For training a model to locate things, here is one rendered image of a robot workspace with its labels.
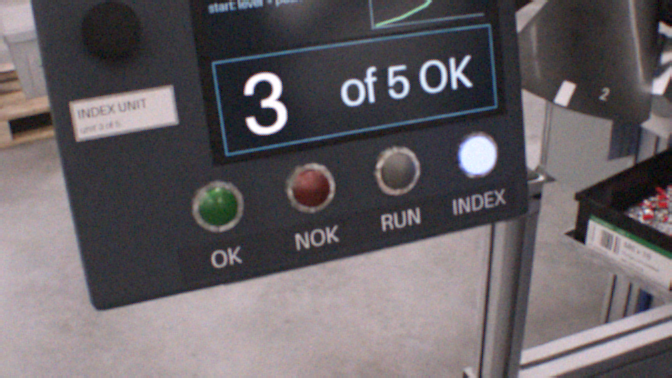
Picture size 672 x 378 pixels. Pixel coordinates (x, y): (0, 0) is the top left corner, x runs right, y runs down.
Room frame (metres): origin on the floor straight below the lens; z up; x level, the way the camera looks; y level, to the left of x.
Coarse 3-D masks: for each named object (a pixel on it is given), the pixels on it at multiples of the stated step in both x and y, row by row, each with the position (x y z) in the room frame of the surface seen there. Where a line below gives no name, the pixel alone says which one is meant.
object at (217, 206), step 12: (216, 180) 0.34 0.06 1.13; (204, 192) 0.33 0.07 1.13; (216, 192) 0.33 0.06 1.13; (228, 192) 0.34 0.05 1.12; (192, 204) 0.33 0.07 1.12; (204, 204) 0.33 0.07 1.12; (216, 204) 0.33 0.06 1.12; (228, 204) 0.33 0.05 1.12; (240, 204) 0.34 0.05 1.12; (204, 216) 0.33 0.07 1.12; (216, 216) 0.33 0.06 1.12; (228, 216) 0.33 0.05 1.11; (240, 216) 0.34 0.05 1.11; (216, 228) 0.33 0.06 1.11; (228, 228) 0.33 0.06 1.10
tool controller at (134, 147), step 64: (64, 0) 0.35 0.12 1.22; (128, 0) 0.35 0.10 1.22; (192, 0) 0.36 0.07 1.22; (256, 0) 0.37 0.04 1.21; (320, 0) 0.38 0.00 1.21; (384, 0) 0.39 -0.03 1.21; (448, 0) 0.40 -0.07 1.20; (512, 0) 0.42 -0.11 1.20; (64, 64) 0.34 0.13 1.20; (128, 64) 0.35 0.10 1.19; (192, 64) 0.35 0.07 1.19; (320, 64) 0.37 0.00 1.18; (384, 64) 0.38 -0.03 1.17; (448, 64) 0.39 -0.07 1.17; (512, 64) 0.41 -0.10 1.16; (64, 128) 0.33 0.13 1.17; (128, 128) 0.34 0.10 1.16; (192, 128) 0.35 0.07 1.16; (320, 128) 0.36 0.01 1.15; (384, 128) 0.37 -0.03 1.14; (448, 128) 0.39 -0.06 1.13; (512, 128) 0.40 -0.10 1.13; (128, 192) 0.33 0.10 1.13; (192, 192) 0.34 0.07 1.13; (256, 192) 0.34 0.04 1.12; (384, 192) 0.36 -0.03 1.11; (448, 192) 0.37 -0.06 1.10; (512, 192) 0.39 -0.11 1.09; (128, 256) 0.32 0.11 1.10; (192, 256) 0.33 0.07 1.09; (256, 256) 0.33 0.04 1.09; (320, 256) 0.34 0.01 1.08
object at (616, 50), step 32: (576, 0) 1.00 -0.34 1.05; (608, 0) 0.98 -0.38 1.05; (640, 0) 0.98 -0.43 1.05; (544, 32) 0.98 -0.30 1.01; (576, 32) 0.96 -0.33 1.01; (608, 32) 0.95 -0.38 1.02; (640, 32) 0.95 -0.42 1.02; (544, 64) 0.95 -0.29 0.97; (576, 64) 0.94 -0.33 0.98; (608, 64) 0.92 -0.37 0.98; (640, 64) 0.92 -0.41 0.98; (544, 96) 0.92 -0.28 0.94; (576, 96) 0.91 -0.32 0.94; (640, 96) 0.88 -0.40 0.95
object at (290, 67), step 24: (216, 72) 0.36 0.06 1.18; (240, 72) 0.36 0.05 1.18; (264, 72) 0.36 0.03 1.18; (288, 72) 0.37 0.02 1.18; (216, 96) 0.35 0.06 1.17; (240, 96) 0.36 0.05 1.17; (264, 96) 0.36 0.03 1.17; (288, 96) 0.36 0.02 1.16; (240, 120) 0.35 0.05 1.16; (264, 120) 0.36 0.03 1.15; (288, 120) 0.36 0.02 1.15; (312, 120) 0.36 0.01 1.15; (240, 144) 0.35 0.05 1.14; (264, 144) 0.35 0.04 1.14; (288, 144) 0.36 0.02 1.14
